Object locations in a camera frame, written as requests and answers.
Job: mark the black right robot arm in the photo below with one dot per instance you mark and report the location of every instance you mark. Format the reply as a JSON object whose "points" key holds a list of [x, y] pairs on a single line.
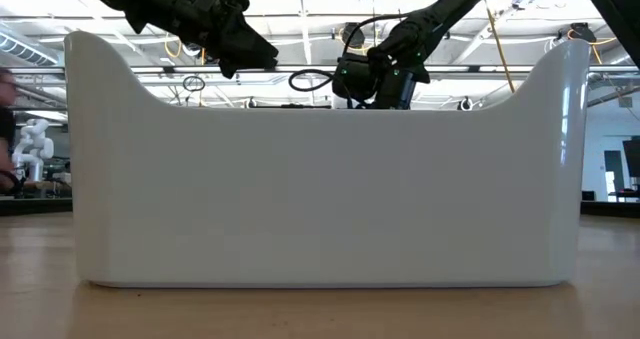
{"points": [[450, 4]]}

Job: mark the dark monitor screen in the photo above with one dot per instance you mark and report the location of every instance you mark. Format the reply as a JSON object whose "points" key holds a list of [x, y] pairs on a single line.
{"points": [[632, 159]]}

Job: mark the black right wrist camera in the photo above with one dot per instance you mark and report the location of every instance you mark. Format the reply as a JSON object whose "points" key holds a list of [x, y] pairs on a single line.
{"points": [[355, 79]]}

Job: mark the white humanoid robot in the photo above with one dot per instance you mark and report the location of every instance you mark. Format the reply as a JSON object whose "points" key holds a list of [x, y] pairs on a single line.
{"points": [[35, 149]]}

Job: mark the white plastic basket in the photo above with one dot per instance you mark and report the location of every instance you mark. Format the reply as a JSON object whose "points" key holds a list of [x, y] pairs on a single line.
{"points": [[320, 194]]}

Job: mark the person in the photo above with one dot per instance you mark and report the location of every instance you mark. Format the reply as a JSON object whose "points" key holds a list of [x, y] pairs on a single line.
{"points": [[6, 129]]}

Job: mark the silver ceiling duct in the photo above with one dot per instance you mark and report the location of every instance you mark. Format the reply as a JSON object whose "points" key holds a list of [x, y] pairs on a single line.
{"points": [[25, 49]]}

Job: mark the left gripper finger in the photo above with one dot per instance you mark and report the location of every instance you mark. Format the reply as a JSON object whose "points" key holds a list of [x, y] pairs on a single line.
{"points": [[250, 49]]}

